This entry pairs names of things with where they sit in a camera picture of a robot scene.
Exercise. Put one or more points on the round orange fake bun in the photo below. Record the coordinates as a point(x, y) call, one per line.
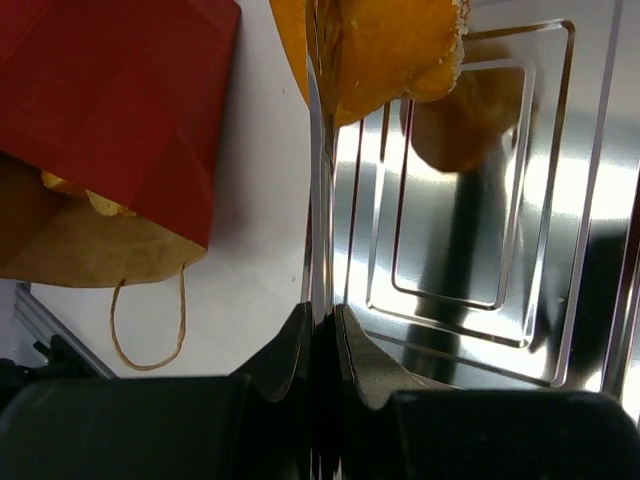
point(389, 49)

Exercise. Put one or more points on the seeded fake bread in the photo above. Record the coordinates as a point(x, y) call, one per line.
point(102, 205)

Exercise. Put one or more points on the aluminium rail frame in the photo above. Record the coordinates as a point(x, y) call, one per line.
point(36, 318)

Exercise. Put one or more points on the steel tongs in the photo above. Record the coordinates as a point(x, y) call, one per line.
point(320, 200)

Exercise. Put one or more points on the red paper bag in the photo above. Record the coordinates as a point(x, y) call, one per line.
point(124, 99)

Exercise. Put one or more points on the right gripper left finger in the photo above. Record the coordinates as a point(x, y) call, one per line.
point(274, 369)

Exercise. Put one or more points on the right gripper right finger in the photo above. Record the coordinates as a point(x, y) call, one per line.
point(375, 374)

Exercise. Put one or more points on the steel tray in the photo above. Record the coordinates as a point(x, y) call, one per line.
point(491, 239)

